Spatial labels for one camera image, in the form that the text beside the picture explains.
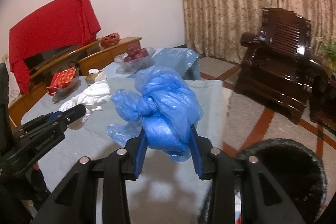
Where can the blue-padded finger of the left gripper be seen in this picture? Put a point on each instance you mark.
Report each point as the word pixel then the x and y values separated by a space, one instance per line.
pixel 53 116

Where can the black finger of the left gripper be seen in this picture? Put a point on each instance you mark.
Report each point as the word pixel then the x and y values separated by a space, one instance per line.
pixel 71 115

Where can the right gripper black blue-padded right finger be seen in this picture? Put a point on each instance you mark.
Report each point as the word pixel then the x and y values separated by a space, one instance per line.
pixel 200 148

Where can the red snack packet dish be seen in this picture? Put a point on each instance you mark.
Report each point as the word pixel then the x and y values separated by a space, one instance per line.
pixel 63 84

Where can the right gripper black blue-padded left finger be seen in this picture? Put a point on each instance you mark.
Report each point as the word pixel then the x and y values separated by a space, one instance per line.
pixel 136 151

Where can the potted green plant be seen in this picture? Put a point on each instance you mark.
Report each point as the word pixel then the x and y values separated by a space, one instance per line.
pixel 326 50

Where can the black lined trash bin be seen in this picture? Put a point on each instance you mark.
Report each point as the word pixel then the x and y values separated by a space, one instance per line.
pixel 273 181

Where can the red apples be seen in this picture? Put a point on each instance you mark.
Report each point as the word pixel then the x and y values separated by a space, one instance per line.
pixel 134 52

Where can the white tissue box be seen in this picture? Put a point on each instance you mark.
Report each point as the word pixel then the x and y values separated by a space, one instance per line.
pixel 95 75

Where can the wooden TV cabinet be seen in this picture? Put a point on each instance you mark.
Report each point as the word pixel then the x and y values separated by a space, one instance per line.
pixel 87 57

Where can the glass fruit bowl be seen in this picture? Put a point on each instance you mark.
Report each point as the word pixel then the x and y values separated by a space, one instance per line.
pixel 134 65

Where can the white cloth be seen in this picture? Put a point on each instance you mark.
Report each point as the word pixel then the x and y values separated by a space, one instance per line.
pixel 92 98

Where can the blue side table cover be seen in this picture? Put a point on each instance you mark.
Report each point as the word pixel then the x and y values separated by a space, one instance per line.
pixel 183 60

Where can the dark wooden side table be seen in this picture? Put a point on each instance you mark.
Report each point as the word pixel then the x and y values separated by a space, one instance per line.
pixel 322 100

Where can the dark wooden armchair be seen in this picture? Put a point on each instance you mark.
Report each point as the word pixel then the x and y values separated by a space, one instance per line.
pixel 278 66

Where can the red cloth over television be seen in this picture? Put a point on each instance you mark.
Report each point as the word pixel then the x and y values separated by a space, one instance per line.
pixel 60 23

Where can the blue plastic bag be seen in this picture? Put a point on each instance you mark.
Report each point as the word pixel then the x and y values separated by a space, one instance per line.
pixel 163 106

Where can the red basket ornament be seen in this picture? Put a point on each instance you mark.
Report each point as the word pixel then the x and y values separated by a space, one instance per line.
pixel 110 40

